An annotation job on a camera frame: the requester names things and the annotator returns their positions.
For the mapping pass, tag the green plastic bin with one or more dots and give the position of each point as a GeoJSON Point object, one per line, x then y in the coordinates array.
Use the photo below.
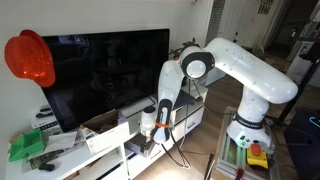
{"type": "Point", "coordinates": [30, 145]}

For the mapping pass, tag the small black remote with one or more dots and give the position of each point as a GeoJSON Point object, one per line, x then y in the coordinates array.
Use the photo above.
{"type": "Point", "coordinates": [46, 167]}

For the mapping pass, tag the white cardboard box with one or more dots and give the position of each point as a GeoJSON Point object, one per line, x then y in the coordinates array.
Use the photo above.
{"type": "Point", "coordinates": [106, 138]}

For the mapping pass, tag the white paper sheet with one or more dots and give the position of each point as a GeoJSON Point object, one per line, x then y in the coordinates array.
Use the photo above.
{"type": "Point", "coordinates": [61, 140]}

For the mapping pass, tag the white television stand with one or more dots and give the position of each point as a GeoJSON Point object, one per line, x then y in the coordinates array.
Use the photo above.
{"type": "Point", "coordinates": [66, 163]}

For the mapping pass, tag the black stand leg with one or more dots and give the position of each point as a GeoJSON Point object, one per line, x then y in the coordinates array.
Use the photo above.
{"type": "Point", "coordinates": [293, 100]}

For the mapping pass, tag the yellow emergency stop box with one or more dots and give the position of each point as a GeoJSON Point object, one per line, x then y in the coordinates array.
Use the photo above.
{"type": "Point", "coordinates": [257, 160]}

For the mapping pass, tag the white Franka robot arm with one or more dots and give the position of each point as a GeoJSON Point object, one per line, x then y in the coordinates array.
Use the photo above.
{"type": "Point", "coordinates": [253, 76]}

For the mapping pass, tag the white router carton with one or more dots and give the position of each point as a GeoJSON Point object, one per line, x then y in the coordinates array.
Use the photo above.
{"type": "Point", "coordinates": [46, 125]}

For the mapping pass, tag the green printed booklet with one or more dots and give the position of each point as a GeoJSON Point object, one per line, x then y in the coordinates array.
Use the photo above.
{"type": "Point", "coordinates": [45, 158]}

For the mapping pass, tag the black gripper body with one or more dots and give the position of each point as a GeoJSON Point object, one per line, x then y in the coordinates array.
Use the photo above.
{"type": "Point", "coordinates": [146, 141]}

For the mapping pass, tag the black flat screen television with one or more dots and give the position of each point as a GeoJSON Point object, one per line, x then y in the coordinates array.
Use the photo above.
{"type": "Point", "coordinates": [106, 73]}

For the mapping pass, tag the black case with blue light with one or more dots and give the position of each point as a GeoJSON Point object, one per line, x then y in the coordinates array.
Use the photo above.
{"type": "Point", "coordinates": [303, 150]}

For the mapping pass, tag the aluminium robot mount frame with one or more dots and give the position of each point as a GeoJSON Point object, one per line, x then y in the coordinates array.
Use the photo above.
{"type": "Point", "coordinates": [230, 156]}

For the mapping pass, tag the green leafy houseplant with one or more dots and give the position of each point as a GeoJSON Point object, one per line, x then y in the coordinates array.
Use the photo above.
{"type": "Point", "coordinates": [175, 52]}

